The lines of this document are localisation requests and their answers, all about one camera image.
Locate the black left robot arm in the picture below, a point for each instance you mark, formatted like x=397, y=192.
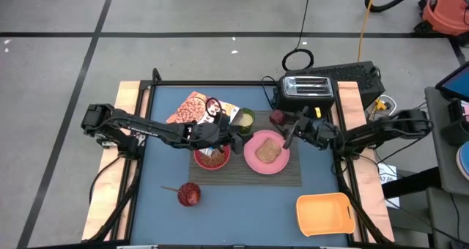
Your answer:
x=139, y=128

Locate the yellow plastic bin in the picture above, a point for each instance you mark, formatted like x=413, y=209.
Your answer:
x=322, y=214

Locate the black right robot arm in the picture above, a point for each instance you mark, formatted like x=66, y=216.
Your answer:
x=384, y=130

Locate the black table frame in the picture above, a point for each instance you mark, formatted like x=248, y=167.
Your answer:
x=205, y=83

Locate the brown cereal heap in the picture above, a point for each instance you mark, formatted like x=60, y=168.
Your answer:
x=212, y=160

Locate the brown toast slice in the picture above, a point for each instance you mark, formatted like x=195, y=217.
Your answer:
x=268, y=151

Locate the red ribbed bowl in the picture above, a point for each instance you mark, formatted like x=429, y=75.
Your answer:
x=199, y=164

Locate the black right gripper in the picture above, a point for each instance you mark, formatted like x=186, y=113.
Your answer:
x=318, y=133

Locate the orange shop vacuum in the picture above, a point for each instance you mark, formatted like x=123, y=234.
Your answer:
x=448, y=11

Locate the grey woven placemat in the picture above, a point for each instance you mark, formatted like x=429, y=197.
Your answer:
x=238, y=177

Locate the red faceted plastic cup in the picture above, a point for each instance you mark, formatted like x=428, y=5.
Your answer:
x=189, y=195

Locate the light wooden board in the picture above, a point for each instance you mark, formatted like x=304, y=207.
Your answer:
x=106, y=190
x=370, y=190

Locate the grey side cart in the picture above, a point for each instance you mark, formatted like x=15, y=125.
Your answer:
x=450, y=168

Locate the green faceted plastic cup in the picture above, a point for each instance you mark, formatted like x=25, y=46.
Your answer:
x=247, y=121

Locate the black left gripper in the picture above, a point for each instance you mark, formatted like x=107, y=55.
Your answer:
x=212, y=133

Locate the black and chrome toaster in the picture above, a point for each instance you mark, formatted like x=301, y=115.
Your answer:
x=306, y=91

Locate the dark red apple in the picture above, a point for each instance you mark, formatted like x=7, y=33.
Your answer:
x=277, y=117

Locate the tablet with blue screen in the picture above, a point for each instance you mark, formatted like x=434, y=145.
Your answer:
x=458, y=82

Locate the orange cereal box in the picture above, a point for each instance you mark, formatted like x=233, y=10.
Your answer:
x=188, y=110

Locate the blue round disc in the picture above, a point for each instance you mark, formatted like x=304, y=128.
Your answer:
x=464, y=161

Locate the white paper sheet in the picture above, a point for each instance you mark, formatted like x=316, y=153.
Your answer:
x=388, y=172

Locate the pink round plate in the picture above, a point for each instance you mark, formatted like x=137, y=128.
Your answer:
x=271, y=167

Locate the black computer case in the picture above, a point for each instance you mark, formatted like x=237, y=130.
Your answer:
x=359, y=77

